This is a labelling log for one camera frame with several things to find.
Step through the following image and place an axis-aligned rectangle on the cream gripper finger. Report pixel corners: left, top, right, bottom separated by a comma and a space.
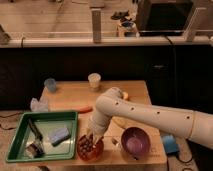
86, 130, 91, 138
94, 136, 100, 144

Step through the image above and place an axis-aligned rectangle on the cream ribbed gripper body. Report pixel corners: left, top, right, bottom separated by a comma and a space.
87, 115, 108, 136

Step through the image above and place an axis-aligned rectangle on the purple grape bunch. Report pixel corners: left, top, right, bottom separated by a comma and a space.
79, 136, 95, 155

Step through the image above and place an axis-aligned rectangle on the cream perforated robot arm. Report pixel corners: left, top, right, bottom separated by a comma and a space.
88, 87, 213, 149

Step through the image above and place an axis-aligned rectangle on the red bowl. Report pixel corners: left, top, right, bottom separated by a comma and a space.
77, 135, 104, 162

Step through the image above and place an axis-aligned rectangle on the purple bowl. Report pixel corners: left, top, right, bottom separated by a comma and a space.
121, 127, 151, 158

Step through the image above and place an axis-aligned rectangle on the orange carrot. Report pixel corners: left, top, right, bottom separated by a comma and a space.
72, 106, 93, 114

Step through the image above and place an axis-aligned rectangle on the blue sponge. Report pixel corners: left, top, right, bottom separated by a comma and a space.
48, 127, 70, 146

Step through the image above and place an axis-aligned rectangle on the yellow banana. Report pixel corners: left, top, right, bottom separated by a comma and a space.
123, 92, 129, 100

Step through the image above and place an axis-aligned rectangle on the green plastic tray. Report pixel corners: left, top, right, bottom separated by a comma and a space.
6, 111, 78, 163

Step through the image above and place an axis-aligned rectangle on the blue plastic cup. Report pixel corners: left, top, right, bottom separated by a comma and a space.
44, 78, 57, 93

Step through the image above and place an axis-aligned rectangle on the blue box on floor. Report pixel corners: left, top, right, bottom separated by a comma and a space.
162, 135, 179, 154

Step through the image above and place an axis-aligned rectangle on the black monitor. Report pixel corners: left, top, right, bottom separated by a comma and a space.
136, 0, 193, 36

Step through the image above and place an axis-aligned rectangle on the black handled metal tool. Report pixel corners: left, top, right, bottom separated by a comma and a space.
25, 120, 44, 159

